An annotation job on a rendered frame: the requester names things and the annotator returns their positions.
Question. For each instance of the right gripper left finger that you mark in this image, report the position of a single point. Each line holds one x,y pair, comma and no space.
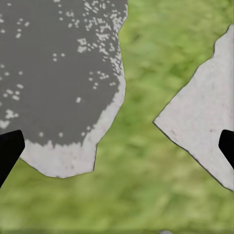
11,146

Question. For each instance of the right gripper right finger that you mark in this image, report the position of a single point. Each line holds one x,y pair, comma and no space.
226,145

